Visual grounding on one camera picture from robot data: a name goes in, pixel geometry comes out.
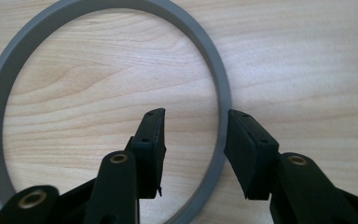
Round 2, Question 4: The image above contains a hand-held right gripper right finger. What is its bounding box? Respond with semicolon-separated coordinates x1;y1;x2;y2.
223;108;281;201

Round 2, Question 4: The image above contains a grey plastic bin ring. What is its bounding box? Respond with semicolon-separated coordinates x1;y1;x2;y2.
0;0;233;224

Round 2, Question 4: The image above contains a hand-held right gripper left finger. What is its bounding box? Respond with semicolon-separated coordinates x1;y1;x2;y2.
124;107;168;200

